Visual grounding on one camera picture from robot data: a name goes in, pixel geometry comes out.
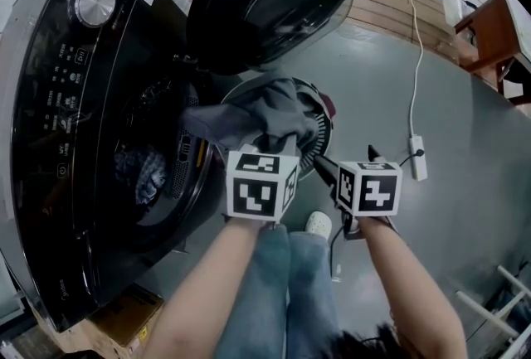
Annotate person's blue jeans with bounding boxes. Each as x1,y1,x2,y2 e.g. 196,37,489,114
213,224,345,359

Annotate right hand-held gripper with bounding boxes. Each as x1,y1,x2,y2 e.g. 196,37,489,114
313,144,404,218

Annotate person's left forearm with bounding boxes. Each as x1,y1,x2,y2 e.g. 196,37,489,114
140,218,270,359

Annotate light checkered shirt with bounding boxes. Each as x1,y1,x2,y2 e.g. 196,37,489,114
114,148,169,206

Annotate green laundry basket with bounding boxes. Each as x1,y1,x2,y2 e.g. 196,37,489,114
217,75,336,184

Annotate wooden sink cabinet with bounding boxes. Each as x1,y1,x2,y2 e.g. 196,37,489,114
454,0,531,105

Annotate black washing machine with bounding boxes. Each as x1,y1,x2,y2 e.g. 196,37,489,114
0,0,233,333

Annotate person's right white shoe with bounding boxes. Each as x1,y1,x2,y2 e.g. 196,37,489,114
304,211,333,239

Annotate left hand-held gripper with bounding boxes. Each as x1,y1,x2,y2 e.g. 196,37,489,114
224,149,301,223

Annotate dark grey garment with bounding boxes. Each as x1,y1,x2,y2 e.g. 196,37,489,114
180,76,320,155

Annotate white power strip with cable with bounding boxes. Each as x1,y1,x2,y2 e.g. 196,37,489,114
404,0,428,182

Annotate white frame rack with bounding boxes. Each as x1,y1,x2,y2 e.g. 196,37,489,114
455,265,531,359

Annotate brown cardboard box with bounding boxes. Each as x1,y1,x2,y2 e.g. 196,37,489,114
85,282,165,348

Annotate round black washing machine door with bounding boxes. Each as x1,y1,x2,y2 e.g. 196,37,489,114
185,0,361,76

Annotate person's right forearm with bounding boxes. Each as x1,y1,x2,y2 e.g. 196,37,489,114
358,216,468,359

